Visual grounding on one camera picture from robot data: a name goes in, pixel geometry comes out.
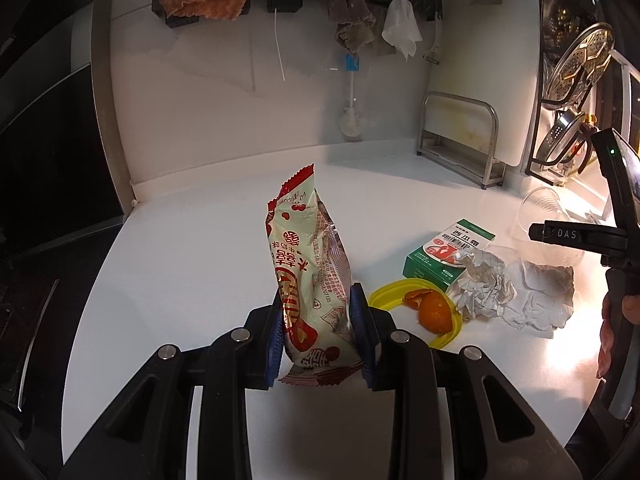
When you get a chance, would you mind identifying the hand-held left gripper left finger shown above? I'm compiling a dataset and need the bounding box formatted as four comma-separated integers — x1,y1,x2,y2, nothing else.
59,304,288,480

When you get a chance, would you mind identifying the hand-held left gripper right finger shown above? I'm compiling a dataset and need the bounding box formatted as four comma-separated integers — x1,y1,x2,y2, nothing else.
349,282,583,480

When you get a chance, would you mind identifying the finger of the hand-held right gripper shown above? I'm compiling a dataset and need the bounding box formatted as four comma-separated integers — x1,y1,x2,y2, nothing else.
528,220,608,251

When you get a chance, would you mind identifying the clear plastic cup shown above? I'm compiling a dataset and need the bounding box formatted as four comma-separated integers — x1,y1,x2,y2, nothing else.
515,187,586,267

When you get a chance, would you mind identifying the yellow plastic lid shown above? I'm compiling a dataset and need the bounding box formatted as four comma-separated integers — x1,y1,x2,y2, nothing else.
367,280,463,350

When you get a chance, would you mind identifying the white tissue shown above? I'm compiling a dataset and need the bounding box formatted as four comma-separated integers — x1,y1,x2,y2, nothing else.
500,260,576,332

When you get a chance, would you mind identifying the orange peel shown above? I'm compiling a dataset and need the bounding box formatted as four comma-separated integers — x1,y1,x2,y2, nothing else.
403,290,453,335

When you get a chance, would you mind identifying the red and white snack wrapper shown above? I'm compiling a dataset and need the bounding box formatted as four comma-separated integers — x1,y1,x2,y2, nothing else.
265,163,365,389

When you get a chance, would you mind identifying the green and white carton box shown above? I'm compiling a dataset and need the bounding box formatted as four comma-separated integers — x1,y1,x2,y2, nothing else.
403,218,497,295

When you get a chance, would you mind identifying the foil ball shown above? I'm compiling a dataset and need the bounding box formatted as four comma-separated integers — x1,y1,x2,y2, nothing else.
446,251,517,322

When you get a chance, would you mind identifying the person's right hand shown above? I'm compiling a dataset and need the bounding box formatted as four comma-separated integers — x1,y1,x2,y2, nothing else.
597,290,640,382

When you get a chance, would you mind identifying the metal colander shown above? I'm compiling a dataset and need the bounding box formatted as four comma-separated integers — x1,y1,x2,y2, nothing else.
537,110,588,163

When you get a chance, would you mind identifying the metal cutting board rack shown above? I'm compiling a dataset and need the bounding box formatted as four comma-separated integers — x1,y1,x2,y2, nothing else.
416,91,506,190

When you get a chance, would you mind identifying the metal steamer basket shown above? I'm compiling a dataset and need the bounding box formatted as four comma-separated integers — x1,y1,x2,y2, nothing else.
542,22,616,103

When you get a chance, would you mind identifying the white cutting board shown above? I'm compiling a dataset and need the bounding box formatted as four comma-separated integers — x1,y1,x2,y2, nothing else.
430,0,543,167

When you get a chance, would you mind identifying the blue and white bottle brush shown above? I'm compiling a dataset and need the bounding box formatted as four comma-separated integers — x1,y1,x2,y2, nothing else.
340,54,363,138

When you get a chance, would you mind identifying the white cloth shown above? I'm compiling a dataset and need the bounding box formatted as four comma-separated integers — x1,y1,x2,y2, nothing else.
381,0,423,63

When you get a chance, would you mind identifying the grey dish cloth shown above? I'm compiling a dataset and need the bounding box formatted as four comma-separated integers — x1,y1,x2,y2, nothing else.
327,0,377,56

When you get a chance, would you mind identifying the dark appliance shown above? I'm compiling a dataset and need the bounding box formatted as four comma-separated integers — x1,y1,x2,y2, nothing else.
0,0,126,271

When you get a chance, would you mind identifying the black wire rack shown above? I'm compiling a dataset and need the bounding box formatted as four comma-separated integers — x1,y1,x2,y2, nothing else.
525,0,626,186

